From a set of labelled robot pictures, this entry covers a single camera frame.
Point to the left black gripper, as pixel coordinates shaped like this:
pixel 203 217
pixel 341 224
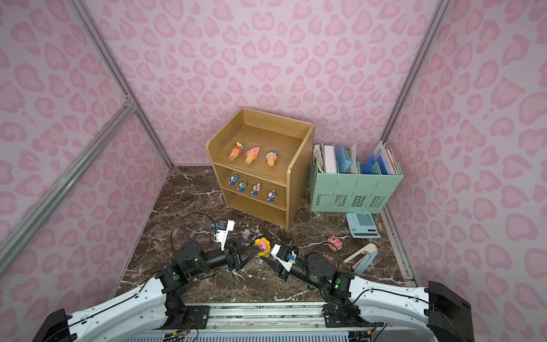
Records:
pixel 233 256

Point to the pink round toy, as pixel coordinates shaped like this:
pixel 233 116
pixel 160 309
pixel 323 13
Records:
pixel 334 243

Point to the small teal figure toy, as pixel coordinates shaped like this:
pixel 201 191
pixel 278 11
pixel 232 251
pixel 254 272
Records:
pixel 242 186

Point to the small blue figure toy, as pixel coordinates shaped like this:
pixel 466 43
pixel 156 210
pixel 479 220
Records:
pixel 233 179

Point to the wooden three-tier shelf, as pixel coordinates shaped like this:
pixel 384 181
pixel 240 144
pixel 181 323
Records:
pixel 291 139

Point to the pink ice cream cone toy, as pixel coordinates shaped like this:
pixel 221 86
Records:
pixel 252 155

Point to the sprinkled ice cream cone toy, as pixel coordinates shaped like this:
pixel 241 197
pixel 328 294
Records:
pixel 237 151

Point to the small purple figure toy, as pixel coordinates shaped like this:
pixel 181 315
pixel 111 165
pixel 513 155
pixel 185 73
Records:
pixel 271 196

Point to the blue pink pig figure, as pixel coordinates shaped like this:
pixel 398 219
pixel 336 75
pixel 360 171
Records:
pixel 256 188

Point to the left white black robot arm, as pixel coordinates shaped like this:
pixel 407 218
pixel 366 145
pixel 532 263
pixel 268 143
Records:
pixel 156 304

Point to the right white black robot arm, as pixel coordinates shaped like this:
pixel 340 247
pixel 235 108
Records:
pixel 435 309

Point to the white blue stapler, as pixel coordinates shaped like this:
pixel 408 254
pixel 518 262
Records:
pixel 366 255

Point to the mint green calculator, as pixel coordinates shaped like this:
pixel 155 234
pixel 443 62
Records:
pixel 362 226

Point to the mint green file organizer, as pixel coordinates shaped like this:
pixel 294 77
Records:
pixel 346 193

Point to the papers and folders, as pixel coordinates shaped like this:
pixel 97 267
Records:
pixel 338 159

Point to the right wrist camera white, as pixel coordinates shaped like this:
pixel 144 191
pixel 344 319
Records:
pixel 284 255

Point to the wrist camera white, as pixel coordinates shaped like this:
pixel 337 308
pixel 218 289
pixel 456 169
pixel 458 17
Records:
pixel 222 230
pixel 284 255

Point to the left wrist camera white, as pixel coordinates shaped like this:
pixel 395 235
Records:
pixel 222 230

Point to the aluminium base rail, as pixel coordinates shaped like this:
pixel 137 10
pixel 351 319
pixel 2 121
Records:
pixel 278 321

